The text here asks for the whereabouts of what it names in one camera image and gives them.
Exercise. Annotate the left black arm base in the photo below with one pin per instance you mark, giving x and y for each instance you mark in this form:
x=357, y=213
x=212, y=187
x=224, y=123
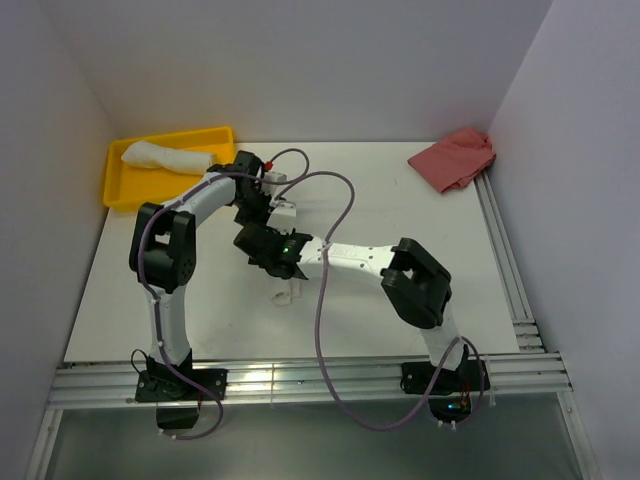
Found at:
x=179, y=393

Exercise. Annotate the aluminium right side rail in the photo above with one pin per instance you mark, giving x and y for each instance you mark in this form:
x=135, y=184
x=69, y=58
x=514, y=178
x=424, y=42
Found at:
x=526, y=330

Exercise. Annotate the white printed t-shirt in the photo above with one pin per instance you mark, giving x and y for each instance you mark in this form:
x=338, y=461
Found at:
x=284, y=292

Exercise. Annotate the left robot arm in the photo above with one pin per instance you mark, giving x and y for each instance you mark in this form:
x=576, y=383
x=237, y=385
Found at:
x=163, y=254

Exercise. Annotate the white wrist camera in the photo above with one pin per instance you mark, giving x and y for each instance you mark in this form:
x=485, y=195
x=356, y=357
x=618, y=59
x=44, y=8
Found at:
x=275, y=176
x=282, y=216

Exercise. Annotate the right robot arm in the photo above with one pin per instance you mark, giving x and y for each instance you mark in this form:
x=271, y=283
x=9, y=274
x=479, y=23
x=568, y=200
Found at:
x=416, y=284

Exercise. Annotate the rolled white t-shirt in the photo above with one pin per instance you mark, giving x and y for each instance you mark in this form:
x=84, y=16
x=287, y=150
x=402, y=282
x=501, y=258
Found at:
x=145, y=155

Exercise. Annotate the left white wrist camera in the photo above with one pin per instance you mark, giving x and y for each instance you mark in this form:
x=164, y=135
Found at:
x=275, y=176

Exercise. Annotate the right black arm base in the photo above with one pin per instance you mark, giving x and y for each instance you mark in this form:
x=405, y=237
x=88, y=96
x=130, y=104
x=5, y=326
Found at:
x=450, y=399

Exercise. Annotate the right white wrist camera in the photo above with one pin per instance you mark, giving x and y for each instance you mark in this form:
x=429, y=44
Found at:
x=282, y=216

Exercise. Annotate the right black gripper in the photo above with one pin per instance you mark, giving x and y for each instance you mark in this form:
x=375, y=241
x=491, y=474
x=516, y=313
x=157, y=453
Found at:
x=274, y=231

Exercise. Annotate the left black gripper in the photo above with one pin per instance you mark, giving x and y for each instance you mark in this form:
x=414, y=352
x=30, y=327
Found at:
x=242, y=218

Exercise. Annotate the aluminium front rail frame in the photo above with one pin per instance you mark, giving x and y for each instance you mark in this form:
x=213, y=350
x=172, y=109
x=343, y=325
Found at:
x=272, y=382

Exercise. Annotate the pink folded t-shirt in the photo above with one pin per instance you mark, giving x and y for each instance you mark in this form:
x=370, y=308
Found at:
x=453, y=162

